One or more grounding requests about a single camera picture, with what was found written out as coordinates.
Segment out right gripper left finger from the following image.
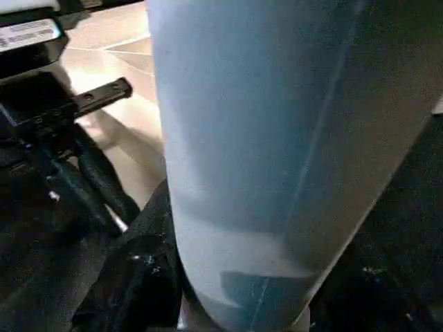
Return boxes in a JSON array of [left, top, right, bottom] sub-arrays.
[[71, 179, 184, 332]]

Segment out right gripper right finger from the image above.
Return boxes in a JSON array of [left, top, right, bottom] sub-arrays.
[[311, 247, 443, 332]]

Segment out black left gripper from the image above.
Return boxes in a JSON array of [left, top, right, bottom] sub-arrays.
[[0, 17, 134, 167]]

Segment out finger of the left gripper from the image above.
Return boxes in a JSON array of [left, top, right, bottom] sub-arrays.
[[74, 136, 141, 222], [41, 162, 129, 238]]

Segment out black mat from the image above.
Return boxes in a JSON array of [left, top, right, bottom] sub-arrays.
[[0, 113, 443, 332]]

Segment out white plastic table leg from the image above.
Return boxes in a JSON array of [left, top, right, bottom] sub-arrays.
[[147, 0, 443, 332]]

